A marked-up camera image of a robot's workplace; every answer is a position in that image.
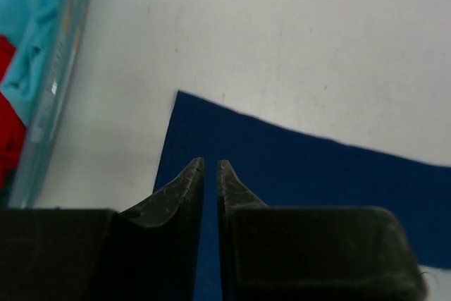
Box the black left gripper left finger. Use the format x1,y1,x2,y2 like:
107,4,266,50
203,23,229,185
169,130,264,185
101,158,204,300

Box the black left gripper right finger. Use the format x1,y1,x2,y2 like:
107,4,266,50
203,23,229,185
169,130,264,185
216,160,268,300

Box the dark blue t shirt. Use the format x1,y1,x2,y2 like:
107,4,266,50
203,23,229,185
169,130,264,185
155,92,450,300

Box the red t shirt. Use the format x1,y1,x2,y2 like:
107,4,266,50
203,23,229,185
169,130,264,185
0,36,26,190

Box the teal plastic tray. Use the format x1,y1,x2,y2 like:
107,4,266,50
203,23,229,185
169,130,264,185
2,0,90,209

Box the light blue t shirt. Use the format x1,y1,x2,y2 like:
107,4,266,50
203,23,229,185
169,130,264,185
1,0,61,125

